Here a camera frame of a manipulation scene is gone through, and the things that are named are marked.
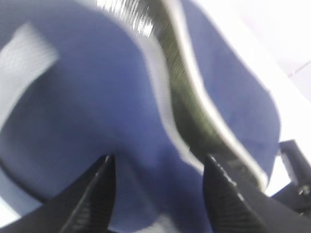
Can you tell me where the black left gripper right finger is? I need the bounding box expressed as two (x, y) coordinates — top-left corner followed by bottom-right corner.
(203, 155), (311, 233)

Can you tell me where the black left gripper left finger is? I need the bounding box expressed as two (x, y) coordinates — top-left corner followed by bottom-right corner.
(0, 155), (116, 233)

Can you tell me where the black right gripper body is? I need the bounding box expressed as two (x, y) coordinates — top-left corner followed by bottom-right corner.
(272, 140), (311, 214)

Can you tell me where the navy blue lunch bag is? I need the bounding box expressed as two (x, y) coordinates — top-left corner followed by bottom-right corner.
(0, 0), (280, 233)

